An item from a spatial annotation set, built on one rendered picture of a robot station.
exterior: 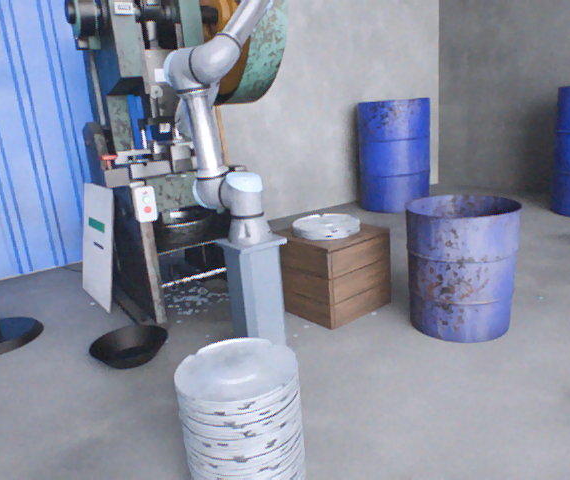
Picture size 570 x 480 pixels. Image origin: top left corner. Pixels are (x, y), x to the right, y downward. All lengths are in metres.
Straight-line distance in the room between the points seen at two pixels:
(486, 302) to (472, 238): 0.25
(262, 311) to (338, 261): 0.41
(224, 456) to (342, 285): 1.01
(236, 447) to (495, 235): 1.13
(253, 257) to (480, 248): 0.78
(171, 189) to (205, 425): 1.26
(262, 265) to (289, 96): 2.60
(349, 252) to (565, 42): 3.12
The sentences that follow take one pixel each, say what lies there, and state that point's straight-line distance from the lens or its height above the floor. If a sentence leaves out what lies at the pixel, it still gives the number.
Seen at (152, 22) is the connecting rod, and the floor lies 1.28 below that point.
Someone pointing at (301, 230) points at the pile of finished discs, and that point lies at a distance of 2.01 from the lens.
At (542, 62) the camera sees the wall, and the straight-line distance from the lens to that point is 4.70.
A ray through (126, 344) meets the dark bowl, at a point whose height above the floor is 0.01.
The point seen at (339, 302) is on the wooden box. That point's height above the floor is 0.11.
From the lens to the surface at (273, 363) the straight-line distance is 1.18.
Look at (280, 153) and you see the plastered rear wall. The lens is 4.02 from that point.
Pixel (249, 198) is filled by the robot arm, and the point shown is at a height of 0.60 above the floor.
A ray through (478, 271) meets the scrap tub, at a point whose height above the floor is 0.28.
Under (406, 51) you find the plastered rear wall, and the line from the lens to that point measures 4.98.
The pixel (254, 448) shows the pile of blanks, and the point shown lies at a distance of 1.12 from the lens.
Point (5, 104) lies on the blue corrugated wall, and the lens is 3.37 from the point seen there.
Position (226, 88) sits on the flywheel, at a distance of 2.47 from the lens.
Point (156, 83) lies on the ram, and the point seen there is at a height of 1.03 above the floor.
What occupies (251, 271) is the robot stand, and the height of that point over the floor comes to 0.36.
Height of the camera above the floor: 0.88
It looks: 17 degrees down
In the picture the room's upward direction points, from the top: 5 degrees counter-clockwise
